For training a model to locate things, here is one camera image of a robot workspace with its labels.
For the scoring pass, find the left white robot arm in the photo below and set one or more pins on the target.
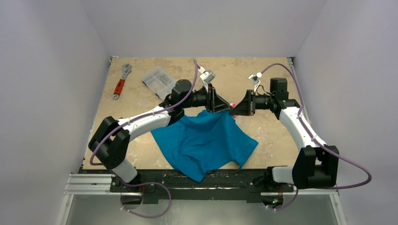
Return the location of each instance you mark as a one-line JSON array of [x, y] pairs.
[[110, 141]]

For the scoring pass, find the pink flower brooch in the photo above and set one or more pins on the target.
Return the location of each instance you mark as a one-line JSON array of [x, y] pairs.
[[232, 106]]

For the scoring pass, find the clear plastic organizer box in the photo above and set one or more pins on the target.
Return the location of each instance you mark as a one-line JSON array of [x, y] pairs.
[[159, 81]]

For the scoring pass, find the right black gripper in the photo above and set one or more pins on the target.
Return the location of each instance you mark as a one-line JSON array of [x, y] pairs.
[[251, 102]]

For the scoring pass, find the aluminium frame rail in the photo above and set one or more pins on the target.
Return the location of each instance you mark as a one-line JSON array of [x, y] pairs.
[[89, 201]]

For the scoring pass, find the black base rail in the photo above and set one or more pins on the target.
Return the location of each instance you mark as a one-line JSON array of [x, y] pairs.
[[249, 185]]

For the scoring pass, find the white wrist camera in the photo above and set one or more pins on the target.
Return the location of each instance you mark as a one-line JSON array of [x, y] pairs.
[[206, 76], [255, 79]]

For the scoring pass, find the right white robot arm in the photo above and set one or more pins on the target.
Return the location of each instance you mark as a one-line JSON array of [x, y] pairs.
[[317, 163]]

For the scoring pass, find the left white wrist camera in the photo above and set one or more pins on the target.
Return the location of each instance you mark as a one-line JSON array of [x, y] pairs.
[[206, 76]]

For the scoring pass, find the blue t-shirt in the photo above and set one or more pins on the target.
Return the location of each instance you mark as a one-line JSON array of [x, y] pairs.
[[203, 143]]

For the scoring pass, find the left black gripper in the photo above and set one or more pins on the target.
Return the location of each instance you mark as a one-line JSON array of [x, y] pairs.
[[216, 103]]

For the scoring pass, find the red handled adjustable wrench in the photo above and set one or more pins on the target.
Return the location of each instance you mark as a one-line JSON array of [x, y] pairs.
[[126, 69]]

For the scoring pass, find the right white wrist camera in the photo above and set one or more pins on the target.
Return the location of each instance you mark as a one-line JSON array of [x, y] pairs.
[[255, 79]]

